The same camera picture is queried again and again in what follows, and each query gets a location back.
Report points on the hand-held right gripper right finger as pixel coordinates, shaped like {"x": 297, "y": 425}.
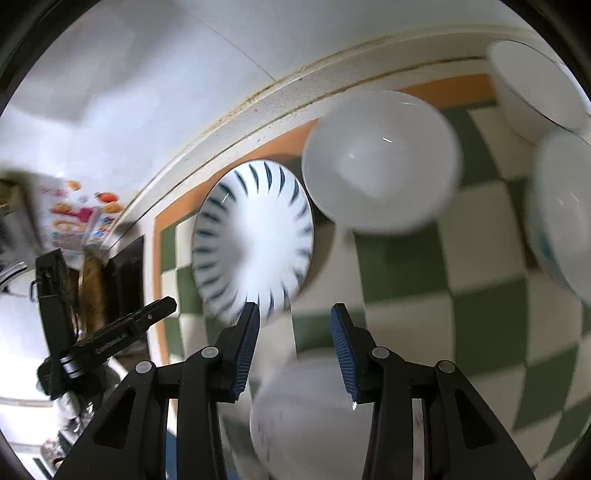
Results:
{"x": 344, "y": 355}

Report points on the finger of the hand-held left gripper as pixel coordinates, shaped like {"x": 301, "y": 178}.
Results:
{"x": 53, "y": 300}
{"x": 124, "y": 330}

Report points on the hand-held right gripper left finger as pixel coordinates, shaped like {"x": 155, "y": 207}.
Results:
{"x": 244, "y": 350}

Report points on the blue striped white plate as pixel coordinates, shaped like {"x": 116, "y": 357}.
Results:
{"x": 254, "y": 240}

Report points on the white floral bowl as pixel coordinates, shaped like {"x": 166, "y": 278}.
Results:
{"x": 383, "y": 161}

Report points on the white bowl blue pattern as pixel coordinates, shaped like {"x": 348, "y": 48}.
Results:
{"x": 561, "y": 203}

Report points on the white bowl dark rim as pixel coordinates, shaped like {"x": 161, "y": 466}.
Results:
{"x": 531, "y": 87}

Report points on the black frying pan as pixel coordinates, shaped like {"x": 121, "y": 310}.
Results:
{"x": 92, "y": 286}

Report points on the black cooktop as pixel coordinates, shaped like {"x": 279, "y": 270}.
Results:
{"x": 127, "y": 272}

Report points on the green white checkered tablecloth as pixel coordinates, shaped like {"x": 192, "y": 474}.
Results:
{"x": 401, "y": 263}

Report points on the colourful wall sticker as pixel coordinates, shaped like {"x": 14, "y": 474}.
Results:
{"x": 69, "y": 217}

